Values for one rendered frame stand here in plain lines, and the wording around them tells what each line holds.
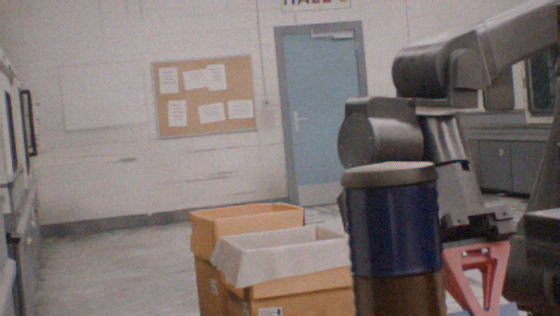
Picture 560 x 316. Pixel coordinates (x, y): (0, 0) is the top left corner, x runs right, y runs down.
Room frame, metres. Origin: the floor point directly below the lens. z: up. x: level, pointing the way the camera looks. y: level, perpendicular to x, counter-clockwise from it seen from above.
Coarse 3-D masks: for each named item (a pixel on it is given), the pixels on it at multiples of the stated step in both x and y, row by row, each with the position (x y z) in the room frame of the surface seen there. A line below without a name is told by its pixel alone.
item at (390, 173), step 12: (348, 168) 0.39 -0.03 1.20; (360, 168) 0.38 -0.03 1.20; (372, 168) 0.38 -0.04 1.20; (384, 168) 0.37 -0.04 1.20; (396, 168) 0.37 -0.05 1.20; (408, 168) 0.37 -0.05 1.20; (420, 168) 0.37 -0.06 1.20; (432, 168) 0.38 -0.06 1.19; (348, 180) 0.38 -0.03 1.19; (360, 180) 0.37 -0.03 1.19; (372, 180) 0.37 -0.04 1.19; (384, 180) 0.37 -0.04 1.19; (396, 180) 0.37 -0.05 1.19; (408, 180) 0.37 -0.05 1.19; (420, 180) 0.37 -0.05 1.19
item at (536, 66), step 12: (528, 60) 9.96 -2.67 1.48; (540, 60) 9.72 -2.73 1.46; (528, 72) 9.98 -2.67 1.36; (540, 72) 9.74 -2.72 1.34; (552, 72) 9.50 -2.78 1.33; (528, 84) 9.99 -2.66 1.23; (540, 84) 9.75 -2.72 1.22; (552, 84) 9.52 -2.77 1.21; (540, 96) 9.77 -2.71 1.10; (552, 96) 9.54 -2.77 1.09; (540, 108) 9.79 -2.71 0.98; (552, 108) 9.56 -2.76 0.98
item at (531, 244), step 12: (528, 216) 0.62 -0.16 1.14; (540, 216) 0.61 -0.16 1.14; (552, 216) 0.60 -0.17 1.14; (528, 228) 0.62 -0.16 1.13; (540, 228) 0.61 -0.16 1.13; (552, 228) 0.59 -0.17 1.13; (528, 240) 0.62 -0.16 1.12; (540, 240) 0.61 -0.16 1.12; (552, 240) 0.60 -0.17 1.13; (528, 252) 0.62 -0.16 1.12; (540, 252) 0.61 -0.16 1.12; (552, 252) 0.60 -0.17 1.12; (528, 264) 0.62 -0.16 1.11; (540, 264) 0.61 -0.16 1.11; (552, 264) 0.60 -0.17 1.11
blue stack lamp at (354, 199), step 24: (360, 192) 0.37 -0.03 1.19; (384, 192) 0.37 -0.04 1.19; (408, 192) 0.37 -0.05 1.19; (432, 192) 0.38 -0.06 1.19; (360, 216) 0.37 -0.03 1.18; (384, 216) 0.37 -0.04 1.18; (408, 216) 0.37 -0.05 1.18; (432, 216) 0.38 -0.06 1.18; (360, 240) 0.38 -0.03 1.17; (384, 240) 0.37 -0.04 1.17; (408, 240) 0.37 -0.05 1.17; (432, 240) 0.37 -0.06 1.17; (360, 264) 0.38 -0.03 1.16; (384, 264) 0.37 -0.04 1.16; (408, 264) 0.37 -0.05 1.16; (432, 264) 0.37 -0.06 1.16
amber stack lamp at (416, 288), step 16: (432, 272) 0.37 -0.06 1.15; (352, 288) 0.38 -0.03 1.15; (368, 288) 0.37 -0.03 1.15; (384, 288) 0.37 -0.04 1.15; (400, 288) 0.37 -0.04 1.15; (416, 288) 0.37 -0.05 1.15; (432, 288) 0.37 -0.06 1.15; (368, 304) 0.37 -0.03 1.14; (384, 304) 0.37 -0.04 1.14; (400, 304) 0.37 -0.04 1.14; (416, 304) 0.37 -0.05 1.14; (432, 304) 0.37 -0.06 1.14
